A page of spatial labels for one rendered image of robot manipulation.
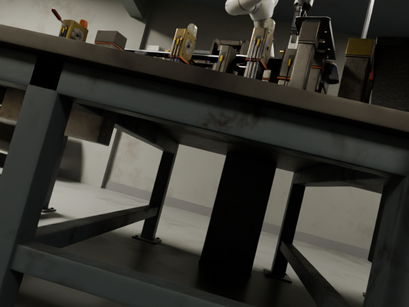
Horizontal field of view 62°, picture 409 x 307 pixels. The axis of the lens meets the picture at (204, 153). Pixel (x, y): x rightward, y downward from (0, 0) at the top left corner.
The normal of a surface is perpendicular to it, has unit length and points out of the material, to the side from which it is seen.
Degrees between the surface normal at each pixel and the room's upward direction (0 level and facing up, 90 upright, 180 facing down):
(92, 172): 90
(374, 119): 90
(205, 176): 90
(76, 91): 90
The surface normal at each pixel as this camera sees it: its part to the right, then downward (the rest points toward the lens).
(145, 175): -0.10, -0.10
